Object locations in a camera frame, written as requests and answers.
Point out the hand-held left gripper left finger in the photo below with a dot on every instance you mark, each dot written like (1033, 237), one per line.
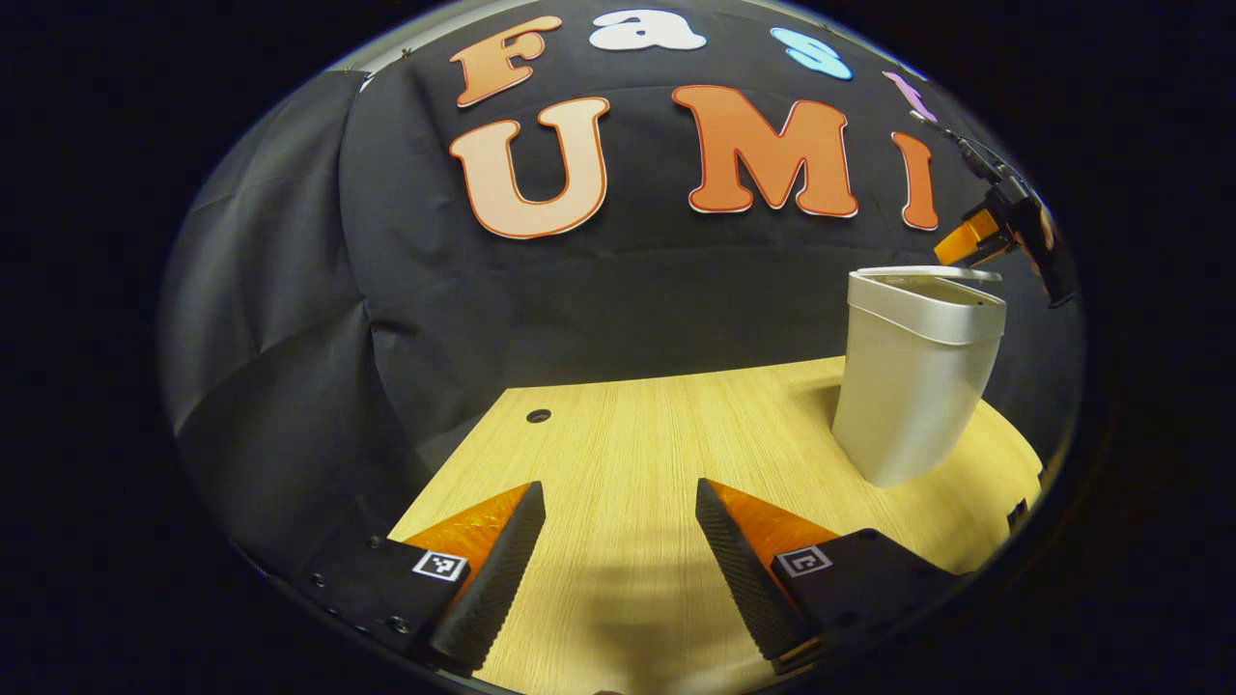
(497, 579)

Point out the black backdrop cloth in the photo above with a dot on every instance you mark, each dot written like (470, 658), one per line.
(599, 309)

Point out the small black block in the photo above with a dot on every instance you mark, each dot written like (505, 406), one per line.
(1018, 514)

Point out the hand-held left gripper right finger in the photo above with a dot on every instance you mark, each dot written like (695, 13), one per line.
(739, 579)

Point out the wooden desktop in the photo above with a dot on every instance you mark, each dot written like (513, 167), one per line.
(657, 444)

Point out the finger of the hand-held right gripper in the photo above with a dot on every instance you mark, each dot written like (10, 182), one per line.
(970, 236)

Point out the white garbage bin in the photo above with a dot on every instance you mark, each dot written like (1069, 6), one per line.
(912, 386)

